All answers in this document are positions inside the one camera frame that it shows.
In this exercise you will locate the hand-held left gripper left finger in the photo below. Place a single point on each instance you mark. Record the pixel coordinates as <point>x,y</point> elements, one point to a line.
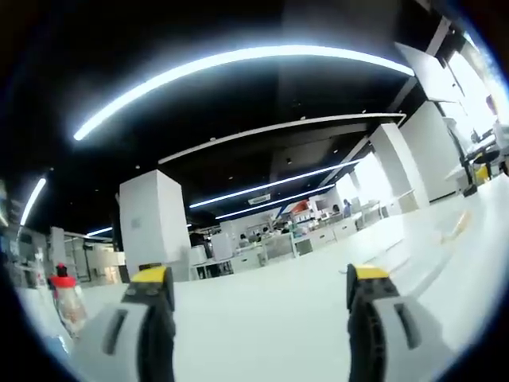
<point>131,326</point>

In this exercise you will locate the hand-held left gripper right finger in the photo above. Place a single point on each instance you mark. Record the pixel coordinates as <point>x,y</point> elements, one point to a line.
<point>381,318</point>

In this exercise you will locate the clear bottle with red cap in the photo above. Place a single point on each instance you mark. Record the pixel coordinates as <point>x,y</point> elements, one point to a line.
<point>68,302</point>

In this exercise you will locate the white square pillar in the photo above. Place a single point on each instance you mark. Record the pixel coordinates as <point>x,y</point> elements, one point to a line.
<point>153,223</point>

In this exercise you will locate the clear plastic item with orange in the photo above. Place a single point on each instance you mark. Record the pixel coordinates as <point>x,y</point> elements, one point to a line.
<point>453,231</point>

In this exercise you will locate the white cabinet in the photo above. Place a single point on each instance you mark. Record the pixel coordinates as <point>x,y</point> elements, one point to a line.
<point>221,246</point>

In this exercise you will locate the white office desk row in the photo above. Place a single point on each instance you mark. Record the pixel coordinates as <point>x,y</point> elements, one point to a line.
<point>278,248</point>

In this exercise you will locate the long curved ceiling light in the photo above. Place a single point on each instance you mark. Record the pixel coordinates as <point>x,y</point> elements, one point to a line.
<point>238,79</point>

